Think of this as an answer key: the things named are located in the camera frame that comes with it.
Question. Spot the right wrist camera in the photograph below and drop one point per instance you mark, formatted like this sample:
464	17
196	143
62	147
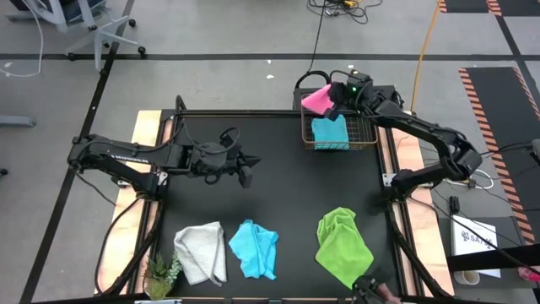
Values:
358	86

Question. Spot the white microfiber towel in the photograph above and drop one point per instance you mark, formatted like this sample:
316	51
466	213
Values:
200	253

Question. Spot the black orange-striped floor mat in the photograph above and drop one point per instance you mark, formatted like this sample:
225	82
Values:
464	5
498	148

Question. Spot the pink object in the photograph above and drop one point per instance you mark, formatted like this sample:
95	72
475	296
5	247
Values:
529	274

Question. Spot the office chair base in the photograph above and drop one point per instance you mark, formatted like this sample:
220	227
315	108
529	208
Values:
76	8

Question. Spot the pink microfiber towel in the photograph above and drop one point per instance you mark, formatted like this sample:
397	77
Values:
316	101

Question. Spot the white printed paper sheet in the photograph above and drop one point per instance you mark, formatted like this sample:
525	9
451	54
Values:
472	240

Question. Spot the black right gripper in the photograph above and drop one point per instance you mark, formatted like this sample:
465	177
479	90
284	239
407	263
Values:
358	106

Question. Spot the small potted plant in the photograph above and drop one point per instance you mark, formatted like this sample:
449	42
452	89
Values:
158	274

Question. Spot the light blue microfiber towel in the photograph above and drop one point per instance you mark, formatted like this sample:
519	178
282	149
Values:
253	249

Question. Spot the black metal table frame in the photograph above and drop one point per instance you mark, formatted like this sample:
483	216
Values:
253	112

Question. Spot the wooden table side board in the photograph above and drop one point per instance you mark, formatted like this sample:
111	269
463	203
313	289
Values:
145	126
426	236

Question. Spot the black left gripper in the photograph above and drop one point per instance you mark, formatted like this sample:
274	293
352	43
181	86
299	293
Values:
245	177

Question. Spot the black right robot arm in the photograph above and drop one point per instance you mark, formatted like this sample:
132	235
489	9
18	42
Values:
422	126

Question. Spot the grey furniture leg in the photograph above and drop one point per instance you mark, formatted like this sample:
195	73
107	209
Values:
17	121

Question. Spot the teal microfiber towel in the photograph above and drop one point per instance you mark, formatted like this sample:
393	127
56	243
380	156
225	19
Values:
331	133

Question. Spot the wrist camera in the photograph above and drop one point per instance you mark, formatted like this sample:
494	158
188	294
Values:
213	154
358	86

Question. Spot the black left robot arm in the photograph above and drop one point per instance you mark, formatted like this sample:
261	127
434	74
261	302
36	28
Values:
126	158

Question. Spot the black power adapter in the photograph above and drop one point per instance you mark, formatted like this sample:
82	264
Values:
454	204

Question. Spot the green microfiber towel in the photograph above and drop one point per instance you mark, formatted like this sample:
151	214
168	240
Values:
341	249

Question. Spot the white cup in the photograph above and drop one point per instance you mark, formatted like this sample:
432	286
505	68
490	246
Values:
466	277

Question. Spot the black flat bar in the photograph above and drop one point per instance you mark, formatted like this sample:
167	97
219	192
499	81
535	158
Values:
493	257

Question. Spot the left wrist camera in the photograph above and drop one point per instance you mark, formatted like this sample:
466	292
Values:
213	154

